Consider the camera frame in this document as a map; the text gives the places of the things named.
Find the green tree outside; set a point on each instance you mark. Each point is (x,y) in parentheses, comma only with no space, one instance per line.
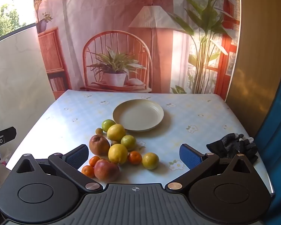
(4,21)

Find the small brown kiwi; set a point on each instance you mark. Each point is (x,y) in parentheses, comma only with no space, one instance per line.
(99,131)
(114,143)

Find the red apple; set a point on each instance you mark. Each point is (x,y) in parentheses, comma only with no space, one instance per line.
(106,170)

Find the blue curtain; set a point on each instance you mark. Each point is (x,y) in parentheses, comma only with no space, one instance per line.
(279,133)

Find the yellow-green citrus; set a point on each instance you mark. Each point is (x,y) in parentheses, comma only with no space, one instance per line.
(150,161)

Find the brown russet apple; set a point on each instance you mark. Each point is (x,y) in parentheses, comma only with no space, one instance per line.
(98,144)

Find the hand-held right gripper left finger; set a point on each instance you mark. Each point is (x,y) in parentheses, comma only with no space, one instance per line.
(78,156)

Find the large yellow lemon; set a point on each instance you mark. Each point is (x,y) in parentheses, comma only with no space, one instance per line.
(117,154)
(116,132)

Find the green citrus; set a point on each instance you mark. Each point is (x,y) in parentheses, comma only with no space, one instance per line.
(128,142)
(108,124)

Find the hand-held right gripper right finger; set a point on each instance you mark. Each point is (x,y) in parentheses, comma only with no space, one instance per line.
(189,157)

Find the orange tangerine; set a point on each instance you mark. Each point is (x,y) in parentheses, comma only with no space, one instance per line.
(87,171)
(134,157)
(94,160)

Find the brown wooden panel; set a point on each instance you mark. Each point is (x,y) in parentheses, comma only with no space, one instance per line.
(255,63)

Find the cream round plate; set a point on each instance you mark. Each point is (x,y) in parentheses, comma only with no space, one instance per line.
(138,114)

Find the black work glove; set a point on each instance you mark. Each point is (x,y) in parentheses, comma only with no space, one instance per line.
(233,148)

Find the printed backdrop cloth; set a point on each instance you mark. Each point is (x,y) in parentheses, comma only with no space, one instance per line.
(96,16)

